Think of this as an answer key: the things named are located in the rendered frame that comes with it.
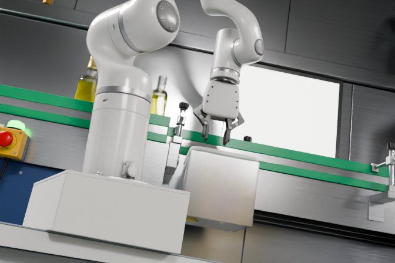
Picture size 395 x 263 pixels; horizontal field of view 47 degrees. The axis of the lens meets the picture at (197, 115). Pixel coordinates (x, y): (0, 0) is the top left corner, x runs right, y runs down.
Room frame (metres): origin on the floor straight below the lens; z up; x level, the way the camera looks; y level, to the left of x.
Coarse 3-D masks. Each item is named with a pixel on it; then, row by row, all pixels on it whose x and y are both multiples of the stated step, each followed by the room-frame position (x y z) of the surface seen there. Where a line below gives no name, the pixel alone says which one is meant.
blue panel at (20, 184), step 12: (0, 168) 1.23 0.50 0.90; (12, 168) 1.23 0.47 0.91; (24, 168) 1.23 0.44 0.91; (36, 168) 1.23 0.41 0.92; (48, 168) 1.23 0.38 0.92; (0, 180) 1.23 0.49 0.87; (12, 180) 1.23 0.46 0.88; (24, 180) 1.23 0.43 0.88; (36, 180) 1.23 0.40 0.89; (0, 192) 1.23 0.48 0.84; (12, 192) 1.23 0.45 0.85; (24, 192) 1.23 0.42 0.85; (0, 204) 1.23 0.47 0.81; (12, 204) 1.23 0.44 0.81; (24, 204) 1.23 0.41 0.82; (0, 216) 1.23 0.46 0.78; (12, 216) 1.23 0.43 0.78; (24, 216) 1.23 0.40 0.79
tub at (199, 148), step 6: (198, 150) 1.07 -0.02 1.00; (204, 150) 1.06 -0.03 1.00; (210, 150) 1.06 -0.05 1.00; (216, 150) 1.06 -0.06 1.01; (222, 150) 1.06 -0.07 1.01; (186, 156) 1.16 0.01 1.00; (228, 156) 1.07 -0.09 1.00; (234, 156) 1.07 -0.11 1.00; (240, 156) 1.07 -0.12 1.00; (246, 156) 1.07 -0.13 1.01; (252, 156) 1.07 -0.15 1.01
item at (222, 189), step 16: (192, 160) 1.06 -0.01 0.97; (208, 160) 1.06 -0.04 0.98; (224, 160) 1.07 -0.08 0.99; (240, 160) 1.07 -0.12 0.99; (192, 176) 1.06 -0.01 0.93; (208, 176) 1.06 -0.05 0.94; (224, 176) 1.07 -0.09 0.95; (240, 176) 1.07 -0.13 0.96; (256, 176) 1.07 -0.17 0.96; (192, 192) 1.06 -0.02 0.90; (208, 192) 1.06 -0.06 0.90; (224, 192) 1.07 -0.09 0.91; (240, 192) 1.07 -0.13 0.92; (192, 208) 1.06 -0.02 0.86; (208, 208) 1.06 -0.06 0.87; (224, 208) 1.07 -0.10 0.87; (240, 208) 1.07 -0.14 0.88; (192, 224) 1.26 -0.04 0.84; (208, 224) 1.19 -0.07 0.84; (224, 224) 1.13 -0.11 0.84; (240, 224) 1.07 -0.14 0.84
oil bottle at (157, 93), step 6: (156, 90) 1.36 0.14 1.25; (162, 90) 1.36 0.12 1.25; (156, 96) 1.36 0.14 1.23; (162, 96) 1.36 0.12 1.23; (156, 102) 1.36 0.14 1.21; (162, 102) 1.36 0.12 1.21; (150, 108) 1.36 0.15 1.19; (156, 108) 1.36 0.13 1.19; (162, 108) 1.36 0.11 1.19; (162, 114) 1.36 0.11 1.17
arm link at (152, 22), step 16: (144, 0) 0.82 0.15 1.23; (160, 0) 0.83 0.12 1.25; (128, 16) 0.84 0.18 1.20; (144, 16) 0.82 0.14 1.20; (160, 16) 0.82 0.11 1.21; (176, 16) 0.86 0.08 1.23; (128, 32) 0.86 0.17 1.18; (144, 32) 0.84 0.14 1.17; (160, 32) 0.84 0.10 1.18; (176, 32) 0.87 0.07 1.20; (144, 48) 0.89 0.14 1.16
